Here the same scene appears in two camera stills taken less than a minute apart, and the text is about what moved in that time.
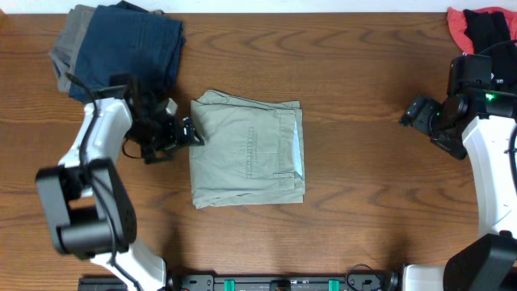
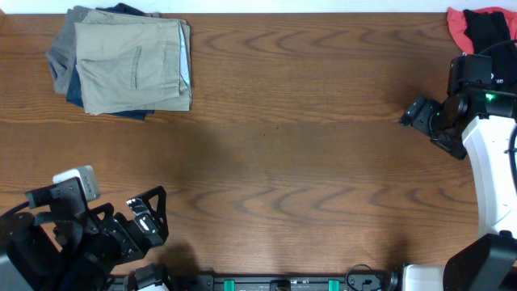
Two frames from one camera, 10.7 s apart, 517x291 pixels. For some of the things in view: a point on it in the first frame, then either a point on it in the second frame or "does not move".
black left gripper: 175,139 to 148,231
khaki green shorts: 253,153 to 133,63
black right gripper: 418,115 does not move
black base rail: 282,281 does not move
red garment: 457,21 does not move
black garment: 486,28 does not move
